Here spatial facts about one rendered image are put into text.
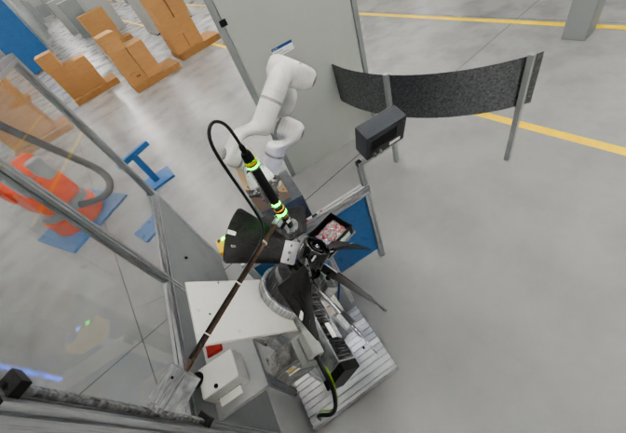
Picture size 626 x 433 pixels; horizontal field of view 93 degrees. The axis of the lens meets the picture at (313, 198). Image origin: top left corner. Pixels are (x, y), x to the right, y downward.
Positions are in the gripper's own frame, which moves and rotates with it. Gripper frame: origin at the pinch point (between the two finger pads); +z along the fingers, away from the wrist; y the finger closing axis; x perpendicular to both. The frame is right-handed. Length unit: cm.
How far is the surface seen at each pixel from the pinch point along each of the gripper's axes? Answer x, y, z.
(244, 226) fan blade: -9.3, 14.4, -2.7
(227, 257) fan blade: -9.1, 24.2, 6.3
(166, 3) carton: -32, -42, -816
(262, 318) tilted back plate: -33.3, 27.3, 20.0
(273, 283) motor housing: -32.9, 17.7, 9.7
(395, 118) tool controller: -27, -77, -30
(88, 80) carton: -111, 230, -890
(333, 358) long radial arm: -37, 12, 45
